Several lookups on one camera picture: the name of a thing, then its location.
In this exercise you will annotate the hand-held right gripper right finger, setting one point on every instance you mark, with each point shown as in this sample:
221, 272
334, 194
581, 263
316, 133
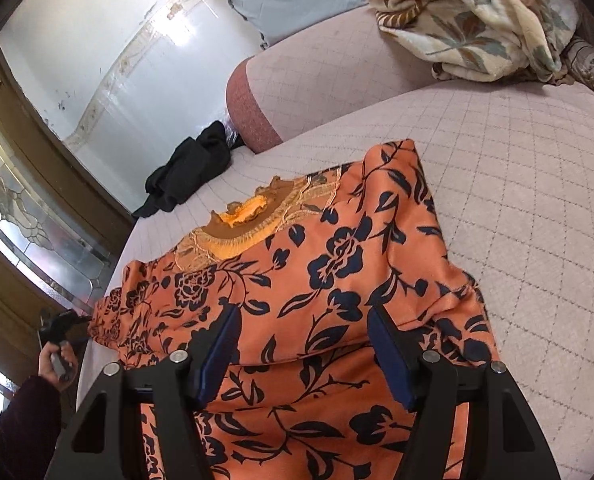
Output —
389, 355

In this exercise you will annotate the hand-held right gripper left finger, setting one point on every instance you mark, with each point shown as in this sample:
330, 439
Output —
217, 355

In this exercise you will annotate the orange floral garment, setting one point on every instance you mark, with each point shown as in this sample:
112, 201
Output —
327, 260

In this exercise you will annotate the person's left forearm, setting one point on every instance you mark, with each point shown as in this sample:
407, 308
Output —
22, 425

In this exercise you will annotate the person's left hand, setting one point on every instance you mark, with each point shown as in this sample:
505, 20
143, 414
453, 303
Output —
47, 362

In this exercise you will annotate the stained glass door panel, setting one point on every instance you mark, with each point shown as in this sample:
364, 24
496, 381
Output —
22, 210

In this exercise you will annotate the black cloth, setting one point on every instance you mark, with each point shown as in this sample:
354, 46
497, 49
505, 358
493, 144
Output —
192, 165

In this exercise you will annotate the bed with pink quilted cover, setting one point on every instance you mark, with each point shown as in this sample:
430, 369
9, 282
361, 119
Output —
527, 185

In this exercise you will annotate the pink quilted cushion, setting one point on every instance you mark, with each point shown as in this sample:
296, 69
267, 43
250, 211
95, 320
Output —
327, 75

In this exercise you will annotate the cream floral blanket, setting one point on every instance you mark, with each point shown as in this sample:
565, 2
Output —
467, 20

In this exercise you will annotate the brown patterned pillow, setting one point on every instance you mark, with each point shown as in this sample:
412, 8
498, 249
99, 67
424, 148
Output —
589, 65

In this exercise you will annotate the wooden door frame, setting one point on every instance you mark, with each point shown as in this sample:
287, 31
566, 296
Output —
52, 150

